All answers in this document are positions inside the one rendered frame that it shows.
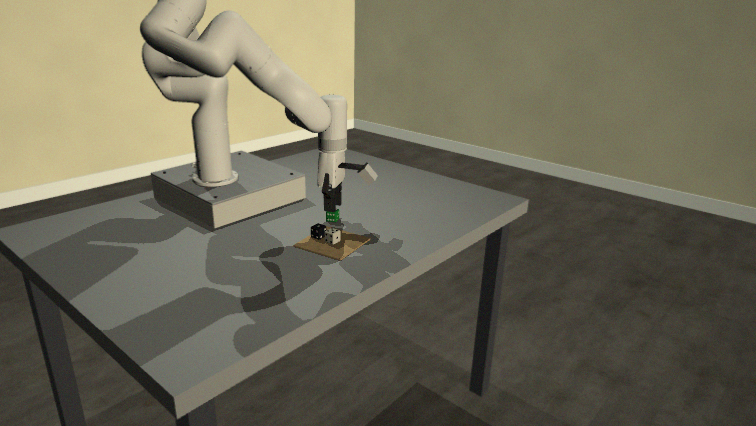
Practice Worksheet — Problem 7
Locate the white die with black pips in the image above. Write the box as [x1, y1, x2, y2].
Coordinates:
[325, 228, 340, 244]

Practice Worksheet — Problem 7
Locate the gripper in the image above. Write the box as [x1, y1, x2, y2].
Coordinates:
[318, 147, 347, 212]

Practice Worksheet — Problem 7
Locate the tan mottled mat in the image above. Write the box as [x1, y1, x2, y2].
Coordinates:
[293, 230, 371, 261]

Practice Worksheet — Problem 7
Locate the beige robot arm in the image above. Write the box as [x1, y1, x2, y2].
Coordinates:
[140, 0, 347, 187]

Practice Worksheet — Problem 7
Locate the green die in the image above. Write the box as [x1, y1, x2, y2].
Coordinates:
[326, 209, 339, 222]

